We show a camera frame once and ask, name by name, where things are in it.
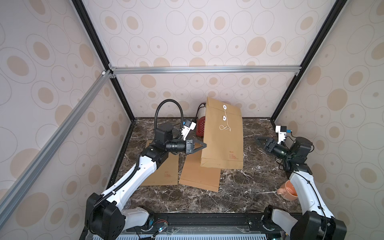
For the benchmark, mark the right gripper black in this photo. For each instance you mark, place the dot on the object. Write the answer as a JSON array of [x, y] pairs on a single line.
[[270, 145]]

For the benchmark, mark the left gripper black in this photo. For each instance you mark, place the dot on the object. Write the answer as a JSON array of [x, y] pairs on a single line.
[[188, 146]]

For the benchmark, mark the brown file envelope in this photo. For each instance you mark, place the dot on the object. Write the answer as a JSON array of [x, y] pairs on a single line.
[[223, 136], [166, 175], [194, 175]]

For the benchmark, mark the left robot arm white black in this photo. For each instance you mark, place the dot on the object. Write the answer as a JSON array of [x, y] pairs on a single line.
[[106, 216]]

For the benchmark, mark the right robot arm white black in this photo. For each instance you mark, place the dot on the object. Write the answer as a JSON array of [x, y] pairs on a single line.
[[317, 221]]

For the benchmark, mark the red toaster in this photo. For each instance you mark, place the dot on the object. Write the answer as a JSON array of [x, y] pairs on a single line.
[[201, 118]]

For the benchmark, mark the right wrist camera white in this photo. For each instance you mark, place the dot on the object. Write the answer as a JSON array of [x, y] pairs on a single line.
[[282, 132]]

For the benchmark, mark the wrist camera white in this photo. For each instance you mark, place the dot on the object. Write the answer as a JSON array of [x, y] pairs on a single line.
[[282, 132], [187, 127]]

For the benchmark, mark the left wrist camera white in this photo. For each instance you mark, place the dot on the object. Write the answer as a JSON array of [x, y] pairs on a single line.
[[187, 127]]

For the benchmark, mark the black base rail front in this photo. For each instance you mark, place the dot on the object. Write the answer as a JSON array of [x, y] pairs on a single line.
[[172, 226]]

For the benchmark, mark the horizontal aluminium rail back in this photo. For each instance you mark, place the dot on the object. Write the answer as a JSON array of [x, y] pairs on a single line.
[[211, 70]]

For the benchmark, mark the diagonal aluminium rail left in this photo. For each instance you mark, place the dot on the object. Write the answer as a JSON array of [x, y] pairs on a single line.
[[30, 175]]

